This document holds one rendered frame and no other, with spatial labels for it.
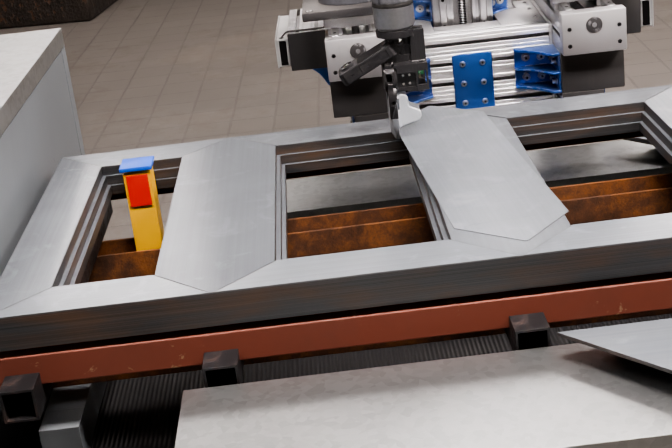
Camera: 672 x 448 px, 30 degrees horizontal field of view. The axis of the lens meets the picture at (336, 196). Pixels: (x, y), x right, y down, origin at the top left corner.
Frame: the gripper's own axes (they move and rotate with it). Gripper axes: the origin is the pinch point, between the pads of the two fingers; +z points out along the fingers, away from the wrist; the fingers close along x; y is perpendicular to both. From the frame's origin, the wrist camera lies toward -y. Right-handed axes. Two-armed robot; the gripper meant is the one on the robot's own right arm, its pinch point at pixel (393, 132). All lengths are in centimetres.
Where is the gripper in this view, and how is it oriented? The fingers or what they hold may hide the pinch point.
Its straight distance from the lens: 237.1
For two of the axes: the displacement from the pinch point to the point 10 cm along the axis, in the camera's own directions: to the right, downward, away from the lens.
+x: -0.4, -3.4, 9.4
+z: 1.1, 9.3, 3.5
